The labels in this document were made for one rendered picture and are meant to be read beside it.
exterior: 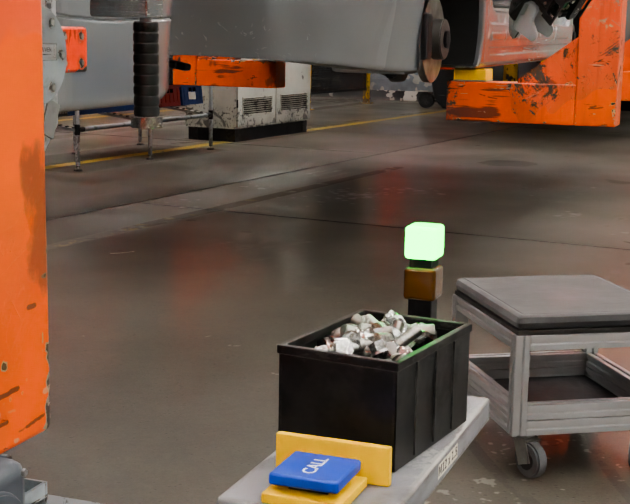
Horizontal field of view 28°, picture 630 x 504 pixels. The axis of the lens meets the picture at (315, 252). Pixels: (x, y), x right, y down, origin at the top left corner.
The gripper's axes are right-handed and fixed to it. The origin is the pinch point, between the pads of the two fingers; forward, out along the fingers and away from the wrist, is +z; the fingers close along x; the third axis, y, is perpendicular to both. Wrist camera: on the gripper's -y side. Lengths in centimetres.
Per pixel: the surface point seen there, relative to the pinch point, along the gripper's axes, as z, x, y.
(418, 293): -10, -56, 40
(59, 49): -4, -75, -14
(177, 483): 99, -47, 15
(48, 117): 21, -69, -22
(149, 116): 5, -64, -6
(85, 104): 39, -52, -36
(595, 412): 69, 25, 48
